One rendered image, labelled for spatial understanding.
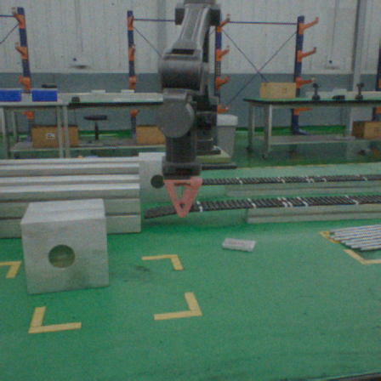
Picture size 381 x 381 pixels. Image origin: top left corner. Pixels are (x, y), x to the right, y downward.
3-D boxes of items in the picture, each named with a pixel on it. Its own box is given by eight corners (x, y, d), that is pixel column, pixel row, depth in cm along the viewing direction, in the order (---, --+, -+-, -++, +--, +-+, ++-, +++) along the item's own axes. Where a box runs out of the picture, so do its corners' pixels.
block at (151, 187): (176, 188, 106) (176, 150, 104) (181, 201, 94) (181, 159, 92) (139, 189, 105) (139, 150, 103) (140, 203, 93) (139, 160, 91)
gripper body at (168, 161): (164, 176, 73) (163, 133, 71) (162, 165, 83) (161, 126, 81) (201, 175, 74) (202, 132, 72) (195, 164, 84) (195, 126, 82)
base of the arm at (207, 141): (212, 148, 150) (179, 150, 146) (213, 125, 147) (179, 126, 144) (222, 154, 142) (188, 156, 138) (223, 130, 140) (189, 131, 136)
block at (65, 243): (105, 253, 66) (102, 194, 64) (109, 287, 56) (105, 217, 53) (37, 258, 64) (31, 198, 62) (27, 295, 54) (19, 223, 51)
